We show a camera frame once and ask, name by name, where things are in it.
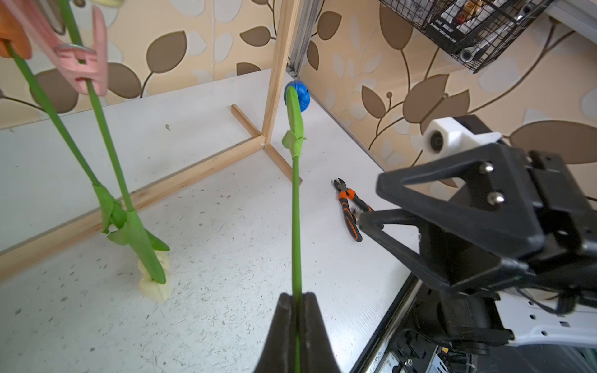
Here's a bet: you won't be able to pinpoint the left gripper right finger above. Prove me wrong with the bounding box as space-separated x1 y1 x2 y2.
300 292 340 373

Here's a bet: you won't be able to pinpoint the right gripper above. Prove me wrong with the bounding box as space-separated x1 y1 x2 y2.
376 143 596 295

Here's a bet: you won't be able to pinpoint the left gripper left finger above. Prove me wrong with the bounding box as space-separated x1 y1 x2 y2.
254 293 296 373

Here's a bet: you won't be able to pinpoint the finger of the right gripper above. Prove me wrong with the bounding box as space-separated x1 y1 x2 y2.
356 209 450 291

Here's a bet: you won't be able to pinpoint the white tulip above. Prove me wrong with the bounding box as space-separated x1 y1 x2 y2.
53 1 169 288
5 41 172 303

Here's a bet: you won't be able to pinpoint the blue tulip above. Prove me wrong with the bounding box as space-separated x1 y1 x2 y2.
282 81 310 372

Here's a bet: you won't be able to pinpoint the pink clip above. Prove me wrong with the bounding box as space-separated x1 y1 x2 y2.
2 1 108 96

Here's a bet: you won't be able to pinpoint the orange clip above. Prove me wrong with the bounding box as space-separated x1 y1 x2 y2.
0 2 32 60

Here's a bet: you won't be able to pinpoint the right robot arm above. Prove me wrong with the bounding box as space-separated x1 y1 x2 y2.
357 143 596 355

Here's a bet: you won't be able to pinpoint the wooden clothes rack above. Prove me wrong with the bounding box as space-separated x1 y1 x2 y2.
0 0 304 281

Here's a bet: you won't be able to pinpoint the orange black pliers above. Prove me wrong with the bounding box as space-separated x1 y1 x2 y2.
332 178 373 242

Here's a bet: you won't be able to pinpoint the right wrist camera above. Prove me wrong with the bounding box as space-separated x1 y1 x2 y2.
422 117 503 163

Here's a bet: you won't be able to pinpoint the right wire basket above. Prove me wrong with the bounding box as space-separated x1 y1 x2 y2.
379 1 552 73

